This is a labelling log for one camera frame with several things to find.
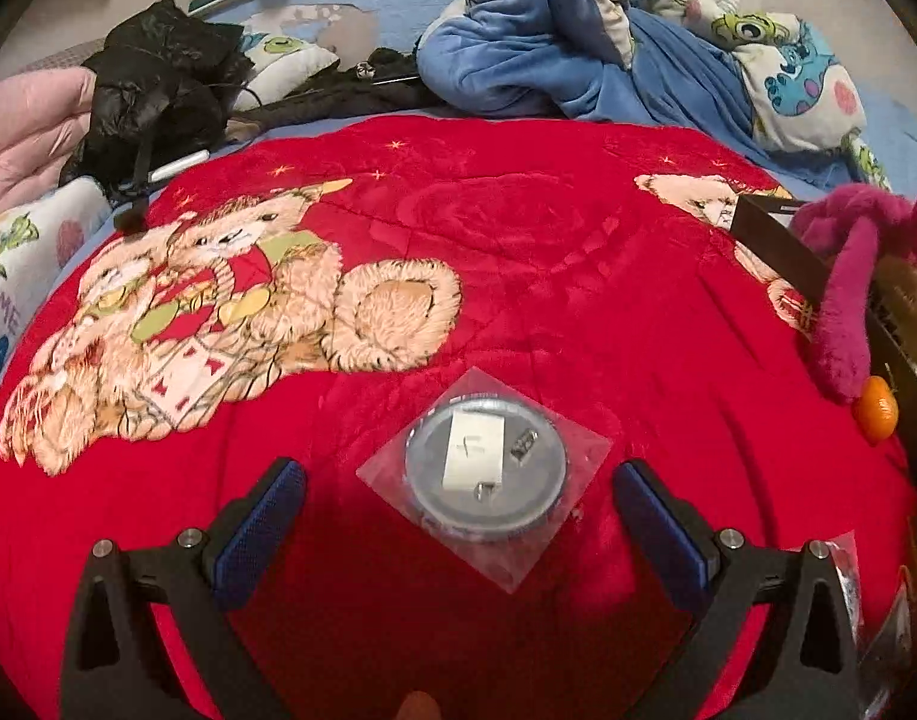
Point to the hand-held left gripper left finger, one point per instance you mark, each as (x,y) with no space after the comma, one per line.
(259,532)

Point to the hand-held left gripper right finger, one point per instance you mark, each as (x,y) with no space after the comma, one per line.
(660,540)

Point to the round badge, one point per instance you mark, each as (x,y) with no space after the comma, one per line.
(496,480)

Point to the orange tangerine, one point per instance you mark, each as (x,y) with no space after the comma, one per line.
(876,409)

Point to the pink plush toy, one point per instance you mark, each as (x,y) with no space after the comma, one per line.
(840,292)

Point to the red bear print blanket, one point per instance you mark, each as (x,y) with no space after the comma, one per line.
(541,240)

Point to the large monster print pillow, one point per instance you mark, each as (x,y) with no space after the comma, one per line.
(31,255)

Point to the white pen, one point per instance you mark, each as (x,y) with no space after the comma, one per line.
(177,165)

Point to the dark cloth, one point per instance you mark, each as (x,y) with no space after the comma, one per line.
(338,97)

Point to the pink quilted jacket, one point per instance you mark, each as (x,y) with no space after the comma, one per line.
(23,135)

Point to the blue bed sheet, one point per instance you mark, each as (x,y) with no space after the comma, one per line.
(690,75)

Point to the small monster print pillow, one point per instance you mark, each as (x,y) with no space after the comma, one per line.
(286,60)

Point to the black puffer jacket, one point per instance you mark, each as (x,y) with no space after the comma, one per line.
(158,67)

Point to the monster print quilt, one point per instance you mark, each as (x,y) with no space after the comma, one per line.
(795,82)

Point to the blue fleece blanket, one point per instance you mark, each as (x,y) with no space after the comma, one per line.
(518,52)

